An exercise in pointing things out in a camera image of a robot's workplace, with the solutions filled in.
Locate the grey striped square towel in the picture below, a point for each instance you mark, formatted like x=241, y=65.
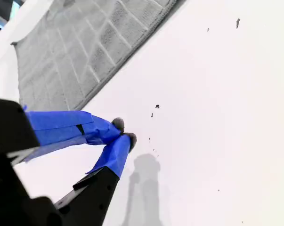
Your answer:
x=73, y=58

